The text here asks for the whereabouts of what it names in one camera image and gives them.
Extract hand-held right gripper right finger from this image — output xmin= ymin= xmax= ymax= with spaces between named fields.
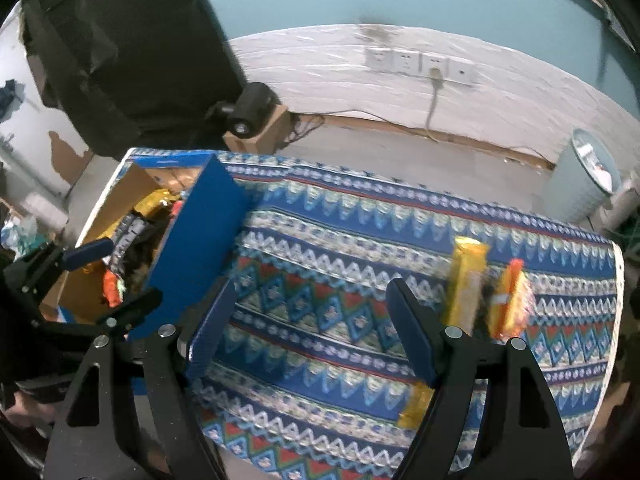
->
xmin=386 ymin=277 xmax=573 ymax=480

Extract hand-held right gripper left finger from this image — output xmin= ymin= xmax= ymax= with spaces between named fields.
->
xmin=42 ymin=277 xmax=237 ymax=480

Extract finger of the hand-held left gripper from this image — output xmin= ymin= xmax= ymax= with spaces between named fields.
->
xmin=10 ymin=287 xmax=164 ymax=386
xmin=4 ymin=238 xmax=115 ymax=303

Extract orange and green snack packet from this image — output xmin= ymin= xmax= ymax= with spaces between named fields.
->
xmin=101 ymin=270 xmax=126 ymax=307

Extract black snack packet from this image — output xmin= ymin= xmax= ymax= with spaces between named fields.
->
xmin=107 ymin=212 xmax=151 ymax=273

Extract long yellow snack packet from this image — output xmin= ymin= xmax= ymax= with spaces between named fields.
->
xmin=442 ymin=236 xmax=491 ymax=331

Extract yellow and brown snack packet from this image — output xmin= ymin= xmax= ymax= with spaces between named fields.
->
xmin=131 ymin=189 xmax=176 ymax=221

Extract blue cardboard box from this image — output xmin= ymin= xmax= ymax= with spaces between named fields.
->
xmin=39 ymin=152 xmax=251 ymax=328

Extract person's left hand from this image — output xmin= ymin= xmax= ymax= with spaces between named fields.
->
xmin=7 ymin=390 xmax=58 ymax=426

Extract white container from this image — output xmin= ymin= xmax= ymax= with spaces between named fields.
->
xmin=22 ymin=192 xmax=68 ymax=231

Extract clear plastic bag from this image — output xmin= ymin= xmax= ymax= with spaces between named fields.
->
xmin=0 ymin=215 xmax=41 ymax=261

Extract small yellow snack packet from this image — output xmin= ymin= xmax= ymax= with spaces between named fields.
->
xmin=397 ymin=382 xmax=435 ymax=429

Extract blue patterned tablecloth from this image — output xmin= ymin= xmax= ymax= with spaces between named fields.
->
xmin=107 ymin=147 xmax=623 ymax=480

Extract orange and yellow snack packet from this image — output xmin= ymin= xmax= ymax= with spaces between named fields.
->
xmin=487 ymin=258 xmax=536 ymax=338

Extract white door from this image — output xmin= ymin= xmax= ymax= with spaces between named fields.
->
xmin=0 ymin=25 xmax=96 ymax=201

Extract black curtain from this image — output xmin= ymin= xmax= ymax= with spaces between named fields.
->
xmin=20 ymin=0 xmax=248 ymax=158

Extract small brown carton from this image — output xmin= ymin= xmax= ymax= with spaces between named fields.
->
xmin=222 ymin=105 xmax=293 ymax=153

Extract pale blue waste bin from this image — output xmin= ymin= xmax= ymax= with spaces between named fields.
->
xmin=542 ymin=128 xmax=623 ymax=223

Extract black cylindrical device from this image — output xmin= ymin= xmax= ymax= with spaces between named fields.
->
xmin=207 ymin=81 xmax=278 ymax=138

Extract grey plug cable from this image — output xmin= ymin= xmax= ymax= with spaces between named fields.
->
xmin=425 ymin=67 xmax=443 ymax=131

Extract black floor cables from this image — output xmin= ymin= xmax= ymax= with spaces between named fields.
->
xmin=287 ymin=112 xmax=326 ymax=143

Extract white wall socket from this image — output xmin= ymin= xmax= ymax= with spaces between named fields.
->
xmin=447 ymin=57 xmax=478 ymax=86
xmin=420 ymin=52 xmax=448 ymax=78
xmin=392 ymin=50 xmax=421 ymax=75
xmin=365 ymin=47 xmax=393 ymax=72

